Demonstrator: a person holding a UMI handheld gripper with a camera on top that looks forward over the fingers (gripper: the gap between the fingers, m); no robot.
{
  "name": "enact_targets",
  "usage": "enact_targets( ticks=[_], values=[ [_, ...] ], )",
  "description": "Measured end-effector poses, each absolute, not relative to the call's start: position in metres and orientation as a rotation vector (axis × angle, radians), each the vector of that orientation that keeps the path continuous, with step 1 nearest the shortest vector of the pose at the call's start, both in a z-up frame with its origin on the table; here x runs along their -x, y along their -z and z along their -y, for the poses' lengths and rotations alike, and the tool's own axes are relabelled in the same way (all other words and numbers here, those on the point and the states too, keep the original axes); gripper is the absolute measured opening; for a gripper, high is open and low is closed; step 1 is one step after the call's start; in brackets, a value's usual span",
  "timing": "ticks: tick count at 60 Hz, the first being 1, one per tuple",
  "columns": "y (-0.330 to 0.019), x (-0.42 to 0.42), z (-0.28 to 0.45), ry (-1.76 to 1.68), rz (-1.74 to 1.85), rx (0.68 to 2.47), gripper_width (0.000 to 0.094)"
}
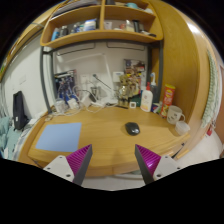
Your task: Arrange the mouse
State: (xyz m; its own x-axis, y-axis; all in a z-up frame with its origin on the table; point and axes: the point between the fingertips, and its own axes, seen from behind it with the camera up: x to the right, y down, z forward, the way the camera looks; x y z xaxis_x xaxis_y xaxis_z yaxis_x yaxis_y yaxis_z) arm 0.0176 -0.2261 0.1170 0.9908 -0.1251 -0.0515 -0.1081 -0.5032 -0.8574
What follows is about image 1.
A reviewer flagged black bag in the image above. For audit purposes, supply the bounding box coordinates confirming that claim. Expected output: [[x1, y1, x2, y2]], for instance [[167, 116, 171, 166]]
[[12, 90, 30, 131]]

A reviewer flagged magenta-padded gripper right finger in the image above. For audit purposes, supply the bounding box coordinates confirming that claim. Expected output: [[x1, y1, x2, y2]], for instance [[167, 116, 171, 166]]
[[134, 143, 183, 185]]

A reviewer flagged white wall socket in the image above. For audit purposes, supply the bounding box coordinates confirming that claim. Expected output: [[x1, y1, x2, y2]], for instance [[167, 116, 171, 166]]
[[79, 73, 101, 89]]

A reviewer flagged dark spray bottle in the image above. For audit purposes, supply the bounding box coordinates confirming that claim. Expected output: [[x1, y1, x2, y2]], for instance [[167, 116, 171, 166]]
[[149, 72, 160, 104]]

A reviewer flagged light blue mouse pad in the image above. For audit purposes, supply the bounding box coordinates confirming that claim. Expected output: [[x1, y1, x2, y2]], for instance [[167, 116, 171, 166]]
[[35, 121, 83, 153]]

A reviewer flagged white bottle with red cap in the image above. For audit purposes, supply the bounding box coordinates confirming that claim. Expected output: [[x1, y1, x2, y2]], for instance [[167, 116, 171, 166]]
[[140, 82, 154, 113]]

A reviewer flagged white mug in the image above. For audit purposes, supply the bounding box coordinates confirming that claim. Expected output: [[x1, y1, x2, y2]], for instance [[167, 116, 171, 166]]
[[166, 105, 186, 125]]

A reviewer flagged clear round lidded container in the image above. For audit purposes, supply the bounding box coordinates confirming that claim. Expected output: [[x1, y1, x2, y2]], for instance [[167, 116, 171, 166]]
[[54, 98, 69, 114]]

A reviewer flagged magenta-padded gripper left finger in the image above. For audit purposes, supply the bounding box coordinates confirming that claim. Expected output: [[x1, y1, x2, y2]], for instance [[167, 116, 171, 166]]
[[43, 143, 93, 187]]

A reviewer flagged clear plastic cup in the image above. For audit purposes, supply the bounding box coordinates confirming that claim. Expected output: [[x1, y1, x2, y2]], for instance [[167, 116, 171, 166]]
[[174, 120, 191, 136]]

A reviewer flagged blue checked bedding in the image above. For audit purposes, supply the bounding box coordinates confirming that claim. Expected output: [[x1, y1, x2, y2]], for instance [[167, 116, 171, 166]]
[[0, 116, 24, 159]]

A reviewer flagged robot model kit box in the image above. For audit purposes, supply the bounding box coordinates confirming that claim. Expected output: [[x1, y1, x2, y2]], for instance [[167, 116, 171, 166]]
[[54, 69, 79, 103]]

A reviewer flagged white charger block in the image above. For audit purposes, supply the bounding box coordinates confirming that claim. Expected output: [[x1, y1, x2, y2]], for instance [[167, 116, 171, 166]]
[[67, 97, 80, 110]]

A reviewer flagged white woven wall hanging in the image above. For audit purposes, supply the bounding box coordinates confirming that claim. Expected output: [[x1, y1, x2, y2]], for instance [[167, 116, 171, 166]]
[[200, 49, 222, 129]]

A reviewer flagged gold robot figure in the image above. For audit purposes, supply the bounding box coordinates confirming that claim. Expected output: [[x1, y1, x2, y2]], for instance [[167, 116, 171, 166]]
[[116, 73, 139, 108]]

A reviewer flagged white power strip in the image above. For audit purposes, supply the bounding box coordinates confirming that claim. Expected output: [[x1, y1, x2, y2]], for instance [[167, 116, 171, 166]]
[[90, 99, 118, 108]]

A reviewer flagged wooden shelf unit with items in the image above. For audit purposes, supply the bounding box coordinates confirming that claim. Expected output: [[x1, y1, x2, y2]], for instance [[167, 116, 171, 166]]
[[39, 0, 164, 49]]

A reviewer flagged red chip can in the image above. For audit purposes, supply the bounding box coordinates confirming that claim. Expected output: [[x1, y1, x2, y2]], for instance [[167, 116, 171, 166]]
[[160, 83, 177, 118]]

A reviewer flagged black computer mouse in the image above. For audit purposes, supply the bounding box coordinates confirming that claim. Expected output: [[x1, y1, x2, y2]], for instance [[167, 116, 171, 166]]
[[124, 121, 141, 136]]

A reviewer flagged green box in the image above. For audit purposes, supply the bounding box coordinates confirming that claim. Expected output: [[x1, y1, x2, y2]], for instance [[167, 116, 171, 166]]
[[130, 93, 142, 107]]

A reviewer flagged white cable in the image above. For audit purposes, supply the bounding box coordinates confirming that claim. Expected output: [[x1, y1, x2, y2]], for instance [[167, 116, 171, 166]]
[[49, 99, 118, 116]]

